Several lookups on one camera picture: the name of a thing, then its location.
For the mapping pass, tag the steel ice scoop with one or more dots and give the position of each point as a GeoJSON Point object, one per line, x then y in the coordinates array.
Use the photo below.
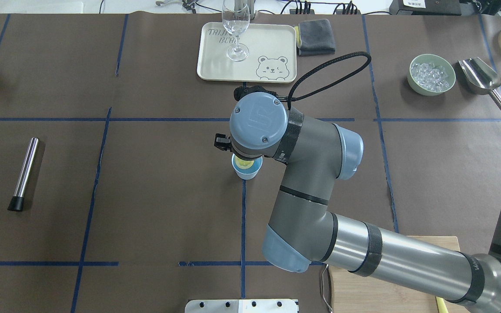
{"type": "Point", "coordinates": [482, 79]}

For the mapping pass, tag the green bowl of ice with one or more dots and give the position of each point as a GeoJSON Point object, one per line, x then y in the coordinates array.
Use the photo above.
{"type": "Point", "coordinates": [430, 75]}

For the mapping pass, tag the clear wine glass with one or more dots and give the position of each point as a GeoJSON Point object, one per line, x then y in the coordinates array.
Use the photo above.
{"type": "Point", "coordinates": [236, 18]}

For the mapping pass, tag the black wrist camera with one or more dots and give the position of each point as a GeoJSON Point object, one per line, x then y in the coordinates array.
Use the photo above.
{"type": "Point", "coordinates": [243, 91]}

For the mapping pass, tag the dark grey folded cloth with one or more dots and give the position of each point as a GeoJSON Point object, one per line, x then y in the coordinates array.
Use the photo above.
{"type": "Point", "coordinates": [315, 37]}

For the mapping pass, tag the lemon half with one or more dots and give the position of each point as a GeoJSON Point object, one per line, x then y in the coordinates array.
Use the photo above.
{"type": "Point", "coordinates": [243, 164]}

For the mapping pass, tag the steel muddler with black tip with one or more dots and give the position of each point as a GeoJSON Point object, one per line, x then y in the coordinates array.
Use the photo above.
{"type": "Point", "coordinates": [17, 201]}

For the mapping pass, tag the light blue plastic cup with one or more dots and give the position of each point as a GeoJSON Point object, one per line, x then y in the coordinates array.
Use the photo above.
{"type": "Point", "coordinates": [247, 174]}

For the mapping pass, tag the wooden cutting board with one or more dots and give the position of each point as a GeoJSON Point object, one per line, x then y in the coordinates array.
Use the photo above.
{"type": "Point", "coordinates": [355, 294]}

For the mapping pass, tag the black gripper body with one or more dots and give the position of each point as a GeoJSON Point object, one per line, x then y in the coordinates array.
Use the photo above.
{"type": "Point", "coordinates": [221, 142]}

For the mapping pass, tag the yellow plastic knife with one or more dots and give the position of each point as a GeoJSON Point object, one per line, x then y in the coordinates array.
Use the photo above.
{"type": "Point", "coordinates": [441, 305]}

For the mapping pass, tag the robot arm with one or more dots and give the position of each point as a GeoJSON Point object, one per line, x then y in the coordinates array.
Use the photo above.
{"type": "Point", "coordinates": [425, 169]}

